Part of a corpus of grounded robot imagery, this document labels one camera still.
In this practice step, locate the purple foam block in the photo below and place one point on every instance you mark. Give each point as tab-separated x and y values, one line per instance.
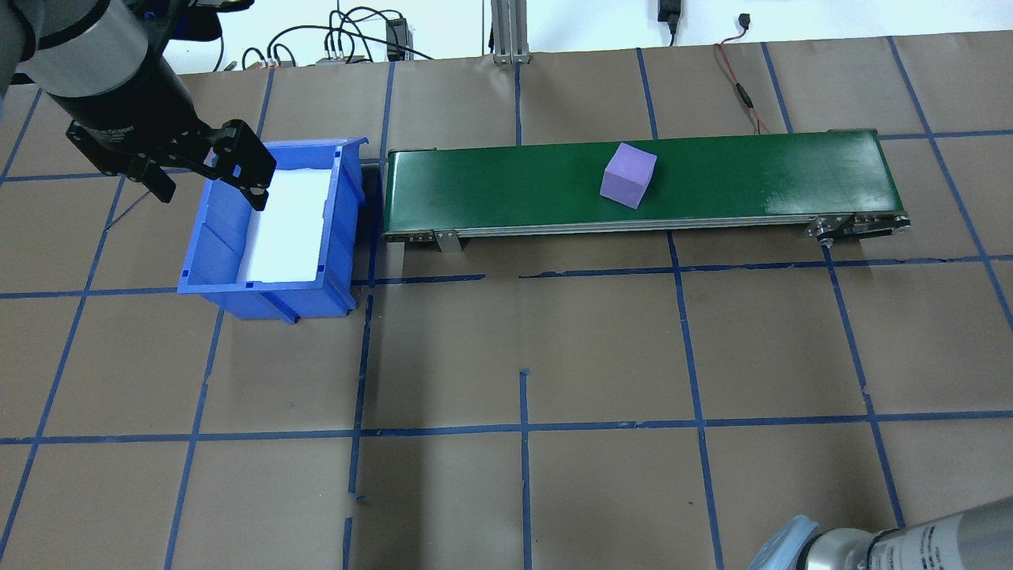
629	176

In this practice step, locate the blue plastic storage bin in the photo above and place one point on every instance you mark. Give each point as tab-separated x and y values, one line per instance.
214	237

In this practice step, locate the white foam pad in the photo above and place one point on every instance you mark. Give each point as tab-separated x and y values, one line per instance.
289	229

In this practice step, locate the small black adapter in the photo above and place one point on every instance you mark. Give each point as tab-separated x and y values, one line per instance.
396	36

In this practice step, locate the green conveyor belt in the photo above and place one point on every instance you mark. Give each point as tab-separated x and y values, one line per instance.
491	186

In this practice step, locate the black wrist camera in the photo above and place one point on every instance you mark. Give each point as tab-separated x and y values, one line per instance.
190	16

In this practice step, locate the aluminium profile post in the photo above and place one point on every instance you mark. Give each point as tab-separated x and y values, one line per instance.
510	39

